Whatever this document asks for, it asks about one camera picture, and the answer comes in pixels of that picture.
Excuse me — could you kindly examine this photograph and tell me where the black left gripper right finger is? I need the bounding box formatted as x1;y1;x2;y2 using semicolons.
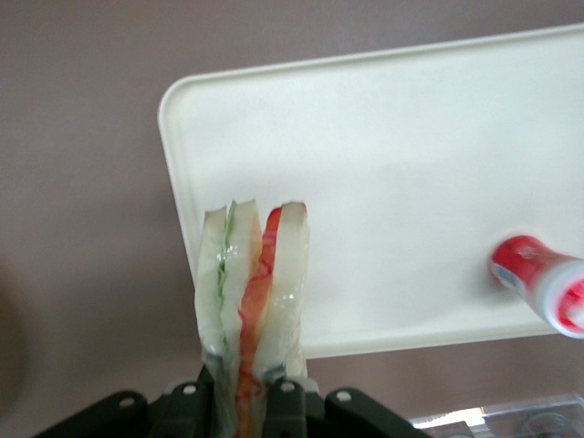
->
261;363;326;438

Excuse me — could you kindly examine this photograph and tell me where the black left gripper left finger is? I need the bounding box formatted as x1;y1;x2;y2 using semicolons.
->
149;363;219;438

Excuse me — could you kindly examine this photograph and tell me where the triangle sandwich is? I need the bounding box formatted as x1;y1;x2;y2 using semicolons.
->
193;199;312;438

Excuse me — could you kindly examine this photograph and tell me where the beige plastic tray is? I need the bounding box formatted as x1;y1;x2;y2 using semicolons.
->
157;22;584;359

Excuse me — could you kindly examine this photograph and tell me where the clear acrylic bottle rack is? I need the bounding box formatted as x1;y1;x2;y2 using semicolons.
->
409;391;584;438

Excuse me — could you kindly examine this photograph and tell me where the red white yogurt cup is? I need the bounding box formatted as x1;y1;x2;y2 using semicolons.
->
485;233;584;339

